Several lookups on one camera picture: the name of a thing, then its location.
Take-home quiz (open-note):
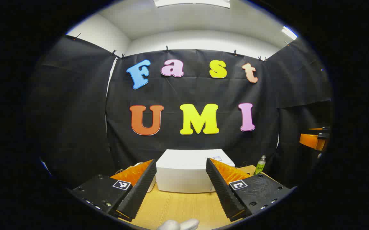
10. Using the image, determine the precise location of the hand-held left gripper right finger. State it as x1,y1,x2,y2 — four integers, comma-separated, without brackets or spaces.
205,158,292,222

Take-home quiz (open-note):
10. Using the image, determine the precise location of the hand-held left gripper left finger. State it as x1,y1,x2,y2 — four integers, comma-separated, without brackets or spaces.
70,159,158,222

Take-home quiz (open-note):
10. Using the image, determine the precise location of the white microwave oven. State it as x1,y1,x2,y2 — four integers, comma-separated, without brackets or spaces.
155,149,236,193

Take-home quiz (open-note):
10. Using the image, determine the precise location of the green label drink bottle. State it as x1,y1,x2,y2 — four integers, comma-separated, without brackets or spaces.
254,155,266,175

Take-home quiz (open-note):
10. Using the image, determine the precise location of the small ceiling light panel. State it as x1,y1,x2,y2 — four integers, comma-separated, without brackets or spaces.
281,26,298,40

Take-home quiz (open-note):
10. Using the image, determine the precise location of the large ceiling light panel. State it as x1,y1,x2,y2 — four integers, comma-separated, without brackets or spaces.
154,0,231,8

